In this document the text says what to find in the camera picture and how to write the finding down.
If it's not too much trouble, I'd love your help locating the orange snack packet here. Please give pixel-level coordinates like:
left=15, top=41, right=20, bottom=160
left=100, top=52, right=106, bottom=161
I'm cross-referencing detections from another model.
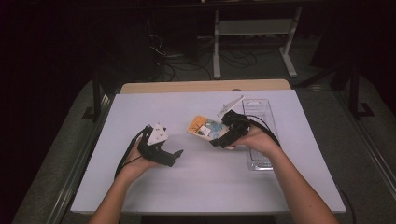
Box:
left=186, top=115, right=230, bottom=143

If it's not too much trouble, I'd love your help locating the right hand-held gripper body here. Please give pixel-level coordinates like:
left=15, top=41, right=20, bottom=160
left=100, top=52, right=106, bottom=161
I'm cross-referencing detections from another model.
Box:
left=216, top=95, right=252, bottom=146

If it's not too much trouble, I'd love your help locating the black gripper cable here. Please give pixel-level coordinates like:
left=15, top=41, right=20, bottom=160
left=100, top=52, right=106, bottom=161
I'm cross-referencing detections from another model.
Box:
left=114, top=128, right=147, bottom=180
left=245, top=114, right=282, bottom=149

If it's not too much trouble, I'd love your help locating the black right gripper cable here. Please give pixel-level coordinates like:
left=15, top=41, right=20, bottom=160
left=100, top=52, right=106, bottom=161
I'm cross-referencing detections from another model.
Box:
left=245, top=114, right=282, bottom=149

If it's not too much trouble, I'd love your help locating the grey metal rail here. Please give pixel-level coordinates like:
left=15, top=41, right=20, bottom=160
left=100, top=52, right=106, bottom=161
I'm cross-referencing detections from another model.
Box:
left=46, top=92, right=117, bottom=224
left=336, top=91, right=396, bottom=200

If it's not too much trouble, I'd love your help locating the white metal stand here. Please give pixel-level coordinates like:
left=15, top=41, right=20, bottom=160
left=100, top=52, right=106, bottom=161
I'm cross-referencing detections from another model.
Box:
left=212, top=7, right=304, bottom=80

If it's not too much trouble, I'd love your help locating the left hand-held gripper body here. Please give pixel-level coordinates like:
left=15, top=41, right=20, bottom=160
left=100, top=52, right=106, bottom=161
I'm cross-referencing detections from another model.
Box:
left=136, top=122, right=177, bottom=168

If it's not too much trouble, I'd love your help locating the black metal stand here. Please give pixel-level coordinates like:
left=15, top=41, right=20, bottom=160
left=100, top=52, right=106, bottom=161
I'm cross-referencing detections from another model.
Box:
left=81, top=68, right=108, bottom=120
left=347, top=60, right=376, bottom=121

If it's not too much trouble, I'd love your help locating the person's right hand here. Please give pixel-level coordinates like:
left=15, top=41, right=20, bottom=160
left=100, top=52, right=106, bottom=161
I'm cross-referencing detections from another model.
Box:
left=229, top=124, right=282, bottom=159

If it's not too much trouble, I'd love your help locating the light wooden table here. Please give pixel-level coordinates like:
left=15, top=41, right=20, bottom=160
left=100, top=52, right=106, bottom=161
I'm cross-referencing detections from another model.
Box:
left=120, top=78, right=292, bottom=95

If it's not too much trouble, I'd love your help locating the clear plastic box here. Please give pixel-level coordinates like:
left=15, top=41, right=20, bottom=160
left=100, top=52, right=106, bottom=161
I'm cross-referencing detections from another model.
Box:
left=241, top=98, right=279, bottom=172

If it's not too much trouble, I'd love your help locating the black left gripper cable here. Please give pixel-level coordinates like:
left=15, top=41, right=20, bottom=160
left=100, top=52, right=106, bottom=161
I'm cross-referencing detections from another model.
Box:
left=114, top=128, right=147, bottom=180

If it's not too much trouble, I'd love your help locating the tangle of black floor cables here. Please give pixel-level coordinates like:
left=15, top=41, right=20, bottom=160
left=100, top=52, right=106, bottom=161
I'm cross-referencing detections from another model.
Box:
left=145, top=17, right=269, bottom=82

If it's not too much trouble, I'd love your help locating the person's left hand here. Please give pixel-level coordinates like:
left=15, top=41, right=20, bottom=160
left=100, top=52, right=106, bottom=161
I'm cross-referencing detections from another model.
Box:
left=119, top=136, right=161, bottom=180

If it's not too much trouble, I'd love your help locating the black floor cable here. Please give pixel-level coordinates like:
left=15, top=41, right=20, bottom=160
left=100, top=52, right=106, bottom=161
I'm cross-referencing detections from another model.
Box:
left=339, top=189, right=358, bottom=224

